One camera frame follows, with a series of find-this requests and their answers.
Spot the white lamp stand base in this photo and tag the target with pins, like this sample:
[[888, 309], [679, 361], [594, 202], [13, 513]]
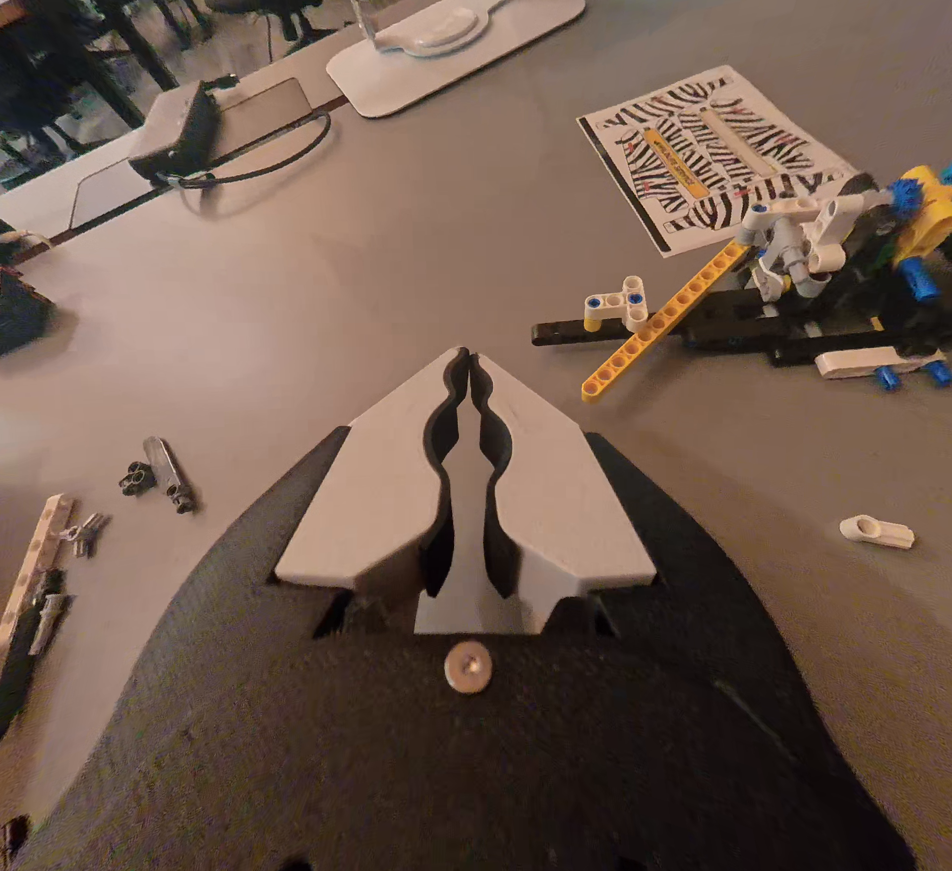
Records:
[[461, 71]]

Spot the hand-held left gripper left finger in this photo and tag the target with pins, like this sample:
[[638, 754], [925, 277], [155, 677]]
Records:
[[357, 499]]

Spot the tan lego beam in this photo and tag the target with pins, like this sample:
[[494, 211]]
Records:
[[41, 551]]

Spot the silver lego cylinder piece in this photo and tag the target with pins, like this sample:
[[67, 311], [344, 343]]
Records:
[[163, 465]]

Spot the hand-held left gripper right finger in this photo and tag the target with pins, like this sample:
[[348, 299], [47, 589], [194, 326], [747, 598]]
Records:
[[573, 506]]

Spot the small black lego connector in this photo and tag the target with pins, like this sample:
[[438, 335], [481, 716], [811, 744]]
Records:
[[137, 478]]

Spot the zebra striped sticker sheet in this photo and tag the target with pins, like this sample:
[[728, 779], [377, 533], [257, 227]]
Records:
[[714, 142]]

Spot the small white lego connector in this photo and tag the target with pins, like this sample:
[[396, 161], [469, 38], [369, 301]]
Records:
[[885, 535]]

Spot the small grey lego pins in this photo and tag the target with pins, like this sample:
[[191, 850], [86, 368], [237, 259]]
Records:
[[88, 532]]

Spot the black lego vehicle assembly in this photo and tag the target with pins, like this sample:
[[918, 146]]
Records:
[[744, 324]]

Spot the black lego beam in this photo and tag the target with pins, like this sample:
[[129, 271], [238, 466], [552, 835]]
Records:
[[22, 655]]

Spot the dark object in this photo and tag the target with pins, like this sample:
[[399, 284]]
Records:
[[18, 313]]

